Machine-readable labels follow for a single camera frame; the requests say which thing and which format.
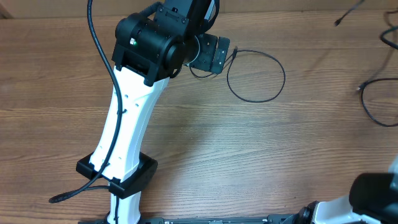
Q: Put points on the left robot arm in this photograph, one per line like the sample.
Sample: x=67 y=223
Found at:
x=151 y=48

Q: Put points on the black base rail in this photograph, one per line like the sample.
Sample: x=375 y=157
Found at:
x=270 y=219

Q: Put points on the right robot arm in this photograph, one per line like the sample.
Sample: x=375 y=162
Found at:
x=372 y=199

